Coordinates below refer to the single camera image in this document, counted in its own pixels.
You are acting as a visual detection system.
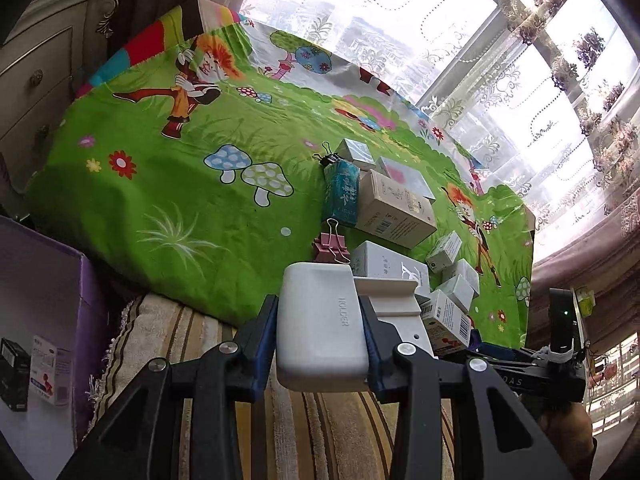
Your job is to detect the white green medicine box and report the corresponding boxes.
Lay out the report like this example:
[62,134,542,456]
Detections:
[421,290,471,356]

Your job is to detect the white rounded holder case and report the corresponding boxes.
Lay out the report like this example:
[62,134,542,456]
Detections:
[276,262,369,392]

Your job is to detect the silver box with pink spot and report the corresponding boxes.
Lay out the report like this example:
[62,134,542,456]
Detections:
[376,156,436,203]

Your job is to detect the black binder clip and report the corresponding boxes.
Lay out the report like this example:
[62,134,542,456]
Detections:
[312,141,342,169]

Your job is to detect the person's hand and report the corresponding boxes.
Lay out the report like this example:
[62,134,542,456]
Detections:
[537,403,598,480]

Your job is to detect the small plain white box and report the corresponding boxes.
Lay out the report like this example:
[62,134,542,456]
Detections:
[437,275,474,313]

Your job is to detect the striped beige rug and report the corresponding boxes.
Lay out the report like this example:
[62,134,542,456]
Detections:
[88,292,457,480]

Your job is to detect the small white text box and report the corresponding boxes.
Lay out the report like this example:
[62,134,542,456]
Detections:
[442,259,480,297]

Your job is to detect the white box grey logo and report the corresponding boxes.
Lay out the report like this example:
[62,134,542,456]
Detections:
[350,240,431,296]

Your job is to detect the mauve drape curtain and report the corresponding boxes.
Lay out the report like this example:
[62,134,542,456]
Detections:
[526,193,639,353]

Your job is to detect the white red medicine box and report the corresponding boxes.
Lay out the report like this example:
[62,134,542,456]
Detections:
[29,335,73,406]

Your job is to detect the pink binder clip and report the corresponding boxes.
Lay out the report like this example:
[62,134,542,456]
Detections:
[311,218,350,264]

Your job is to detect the purple cardboard storage box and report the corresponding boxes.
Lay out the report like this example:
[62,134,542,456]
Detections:
[1,218,107,479]

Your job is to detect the beige box with drawing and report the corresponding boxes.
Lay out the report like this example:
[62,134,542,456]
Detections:
[356,170,437,249]

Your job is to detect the black box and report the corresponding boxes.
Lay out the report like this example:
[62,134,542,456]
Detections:
[0,337,30,412]

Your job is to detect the teal tissue pack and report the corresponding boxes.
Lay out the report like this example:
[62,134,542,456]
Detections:
[322,159,360,228]

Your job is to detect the small silver box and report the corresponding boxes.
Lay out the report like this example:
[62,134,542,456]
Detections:
[335,139,376,170]

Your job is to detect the cartoon print green tablecloth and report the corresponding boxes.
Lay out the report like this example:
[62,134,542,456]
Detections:
[26,3,534,348]

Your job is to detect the white lace curtain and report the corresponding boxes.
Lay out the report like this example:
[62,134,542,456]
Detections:
[241,0,639,258]

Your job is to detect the cream dresser cabinet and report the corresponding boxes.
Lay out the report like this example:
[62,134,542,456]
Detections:
[1,0,118,191]

